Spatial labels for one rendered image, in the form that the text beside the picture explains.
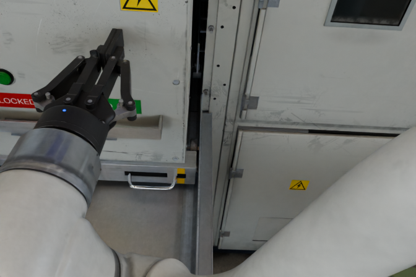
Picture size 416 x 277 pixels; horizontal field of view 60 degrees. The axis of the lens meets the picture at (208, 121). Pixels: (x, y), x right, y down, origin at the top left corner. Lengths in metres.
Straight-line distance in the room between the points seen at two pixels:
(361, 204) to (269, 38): 0.70
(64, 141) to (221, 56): 0.61
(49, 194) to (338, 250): 0.23
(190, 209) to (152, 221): 0.09
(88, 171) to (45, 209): 0.07
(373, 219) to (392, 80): 0.85
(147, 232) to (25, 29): 0.45
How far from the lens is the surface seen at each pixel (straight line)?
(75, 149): 0.37
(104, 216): 0.83
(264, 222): 1.49
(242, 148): 1.12
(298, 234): 0.25
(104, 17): 0.60
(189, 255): 0.77
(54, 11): 0.62
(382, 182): 0.20
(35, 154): 0.37
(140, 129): 0.68
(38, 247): 0.32
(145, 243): 0.79
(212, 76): 0.95
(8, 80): 0.72
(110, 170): 0.83
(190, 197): 0.84
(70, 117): 0.40
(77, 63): 0.52
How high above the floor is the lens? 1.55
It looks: 44 degrees down
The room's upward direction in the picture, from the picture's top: 5 degrees clockwise
